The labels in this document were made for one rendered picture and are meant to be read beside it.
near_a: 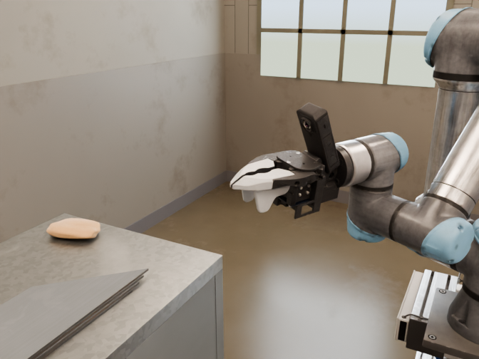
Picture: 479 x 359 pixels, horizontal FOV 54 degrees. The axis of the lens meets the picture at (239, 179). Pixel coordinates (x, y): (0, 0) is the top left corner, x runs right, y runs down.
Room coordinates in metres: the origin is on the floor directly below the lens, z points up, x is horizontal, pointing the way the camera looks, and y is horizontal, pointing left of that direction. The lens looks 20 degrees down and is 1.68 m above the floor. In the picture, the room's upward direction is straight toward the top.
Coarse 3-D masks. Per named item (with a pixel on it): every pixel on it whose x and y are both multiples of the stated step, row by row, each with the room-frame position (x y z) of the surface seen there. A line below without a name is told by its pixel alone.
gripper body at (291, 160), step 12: (288, 156) 0.69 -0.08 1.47; (300, 156) 0.69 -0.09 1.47; (312, 156) 0.69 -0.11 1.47; (348, 156) 0.71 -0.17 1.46; (276, 168) 0.68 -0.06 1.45; (288, 168) 0.66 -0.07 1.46; (300, 168) 0.65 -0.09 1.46; (312, 168) 0.65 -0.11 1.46; (336, 168) 0.71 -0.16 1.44; (348, 168) 0.70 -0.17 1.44; (312, 180) 0.65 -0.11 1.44; (324, 180) 0.67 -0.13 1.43; (336, 180) 0.72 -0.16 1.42; (348, 180) 0.70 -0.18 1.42; (288, 192) 0.65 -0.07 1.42; (300, 192) 0.66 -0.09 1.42; (312, 192) 0.67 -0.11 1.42; (324, 192) 0.70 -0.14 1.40; (336, 192) 0.72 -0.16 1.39; (276, 204) 0.68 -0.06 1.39; (288, 204) 0.65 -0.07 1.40; (300, 204) 0.65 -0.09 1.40; (312, 204) 0.68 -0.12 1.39; (300, 216) 0.65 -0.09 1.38
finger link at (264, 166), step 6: (258, 162) 0.66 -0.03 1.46; (264, 162) 0.67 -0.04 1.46; (270, 162) 0.67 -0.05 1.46; (246, 168) 0.64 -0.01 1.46; (252, 168) 0.64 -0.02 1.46; (258, 168) 0.64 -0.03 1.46; (264, 168) 0.65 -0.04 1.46; (270, 168) 0.65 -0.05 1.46; (240, 174) 0.62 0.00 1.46; (246, 174) 0.62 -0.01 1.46; (252, 174) 0.63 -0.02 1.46; (234, 180) 0.61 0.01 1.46; (246, 192) 0.65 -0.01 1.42; (252, 192) 0.66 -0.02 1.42; (246, 198) 0.65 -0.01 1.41; (252, 198) 0.66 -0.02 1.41
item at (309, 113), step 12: (300, 108) 0.68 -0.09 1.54; (312, 108) 0.67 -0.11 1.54; (300, 120) 0.68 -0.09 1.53; (312, 120) 0.66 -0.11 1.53; (324, 120) 0.66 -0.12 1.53; (312, 132) 0.67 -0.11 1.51; (324, 132) 0.67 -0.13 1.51; (312, 144) 0.69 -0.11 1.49; (324, 144) 0.67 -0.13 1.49; (324, 156) 0.68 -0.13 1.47; (336, 156) 0.69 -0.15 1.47; (324, 168) 0.69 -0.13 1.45
